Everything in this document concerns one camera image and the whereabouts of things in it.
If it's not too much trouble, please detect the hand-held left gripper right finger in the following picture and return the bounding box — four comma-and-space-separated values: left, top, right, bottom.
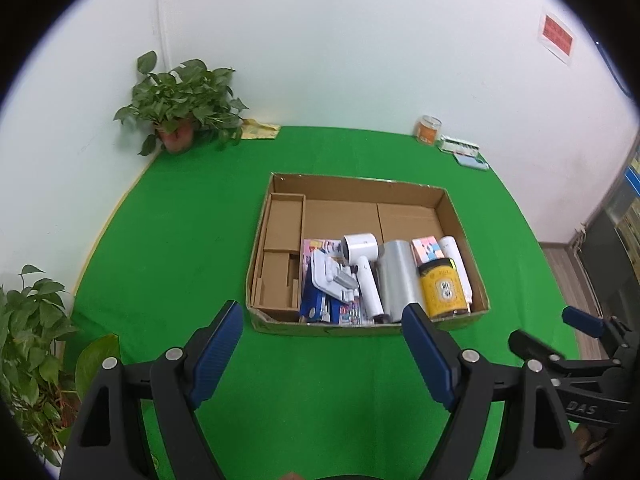
402, 302, 586, 480

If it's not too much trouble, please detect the colourful board game box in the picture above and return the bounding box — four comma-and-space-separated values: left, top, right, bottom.
299, 237, 381, 326

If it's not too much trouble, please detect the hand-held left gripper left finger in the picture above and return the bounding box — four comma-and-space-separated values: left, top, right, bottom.
59, 300, 244, 480

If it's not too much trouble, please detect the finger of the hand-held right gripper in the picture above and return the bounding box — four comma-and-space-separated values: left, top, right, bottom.
507, 329, 626, 386
562, 305, 640, 361

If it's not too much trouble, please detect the tall white bottle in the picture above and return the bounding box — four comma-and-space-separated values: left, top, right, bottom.
439, 236, 473, 311

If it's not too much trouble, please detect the glass jar with orange label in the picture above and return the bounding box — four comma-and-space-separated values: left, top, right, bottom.
416, 115, 443, 146

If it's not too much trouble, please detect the small cardboard insert box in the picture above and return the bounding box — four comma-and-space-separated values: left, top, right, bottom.
251, 192, 307, 311

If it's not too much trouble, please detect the white box of coloured items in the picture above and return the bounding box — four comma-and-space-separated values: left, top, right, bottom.
440, 135, 482, 157

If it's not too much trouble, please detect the dark cabinet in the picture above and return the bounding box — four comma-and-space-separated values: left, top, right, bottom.
575, 135, 640, 331

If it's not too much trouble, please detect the red wall sign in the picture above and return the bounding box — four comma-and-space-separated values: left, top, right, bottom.
537, 7, 576, 65

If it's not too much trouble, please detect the yellow round can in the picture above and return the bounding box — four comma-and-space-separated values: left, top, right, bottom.
417, 257, 472, 320

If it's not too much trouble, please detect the large cardboard box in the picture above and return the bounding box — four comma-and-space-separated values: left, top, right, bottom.
245, 172, 491, 337

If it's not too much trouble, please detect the silver cylinder roll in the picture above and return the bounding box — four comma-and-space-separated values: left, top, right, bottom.
376, 240, 426, 323

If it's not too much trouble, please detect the white handheld fan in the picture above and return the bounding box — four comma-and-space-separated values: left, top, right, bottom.
340, 232, 392, 323

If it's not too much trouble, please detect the light blue flat box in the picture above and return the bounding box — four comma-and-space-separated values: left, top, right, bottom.
455, 152, 490, 171

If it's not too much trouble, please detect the potted plant in orange pot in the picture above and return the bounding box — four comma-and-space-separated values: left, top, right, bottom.
114, 51, 249, 156

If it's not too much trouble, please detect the white plastic blister package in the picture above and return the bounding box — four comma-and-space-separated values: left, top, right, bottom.
311, 250, 362, 306

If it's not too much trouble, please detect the white wall conduit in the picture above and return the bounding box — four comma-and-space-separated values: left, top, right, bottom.
154, 0, 173, 68

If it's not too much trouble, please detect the large-leaf pothos plant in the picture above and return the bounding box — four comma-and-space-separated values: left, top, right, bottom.
0, 264, 121, 467

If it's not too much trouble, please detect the pastel puzzle cube box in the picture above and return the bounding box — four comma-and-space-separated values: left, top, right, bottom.
411, 236, 443, 266

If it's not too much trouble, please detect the green table cloth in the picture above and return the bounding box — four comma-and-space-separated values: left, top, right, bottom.
70, 125, 586, 480

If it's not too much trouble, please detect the yellow paper packet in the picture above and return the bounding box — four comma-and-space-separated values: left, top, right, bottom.
241, 119, 281, 141

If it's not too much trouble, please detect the blue stapler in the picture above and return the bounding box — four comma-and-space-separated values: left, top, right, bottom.
300, 282, 328, 322

